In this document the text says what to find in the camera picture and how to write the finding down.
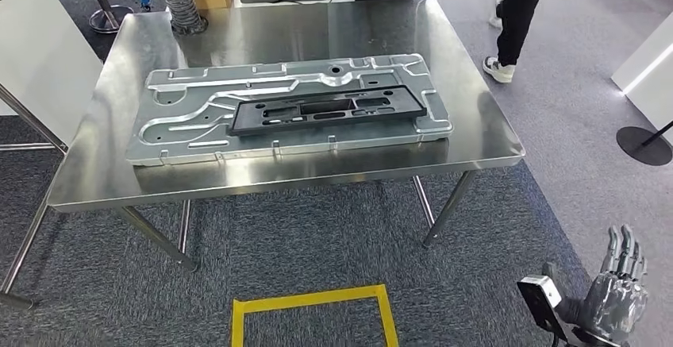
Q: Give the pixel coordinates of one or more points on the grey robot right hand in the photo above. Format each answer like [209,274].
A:
[615,302]

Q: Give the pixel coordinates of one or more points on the black plastic plate bracket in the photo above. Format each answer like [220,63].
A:
[263,123]

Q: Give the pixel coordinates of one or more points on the stainless steel workbench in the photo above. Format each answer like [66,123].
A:
[315,29]

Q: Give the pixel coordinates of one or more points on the black round stanchion base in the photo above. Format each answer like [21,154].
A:
[639,150]

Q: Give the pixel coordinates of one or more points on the white counter block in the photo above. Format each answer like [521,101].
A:
[652,71]

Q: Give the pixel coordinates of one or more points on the person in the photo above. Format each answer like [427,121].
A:
[518,18]

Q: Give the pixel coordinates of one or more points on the stamped grey metal panel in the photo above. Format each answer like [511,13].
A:
[173,144]

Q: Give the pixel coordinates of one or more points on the white partition panel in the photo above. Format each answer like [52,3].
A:
[42,45]

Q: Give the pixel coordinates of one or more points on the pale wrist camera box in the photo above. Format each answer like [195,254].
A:
[541,289]

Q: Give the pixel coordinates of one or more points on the steel stanchion post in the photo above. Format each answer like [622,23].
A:
[110,18]

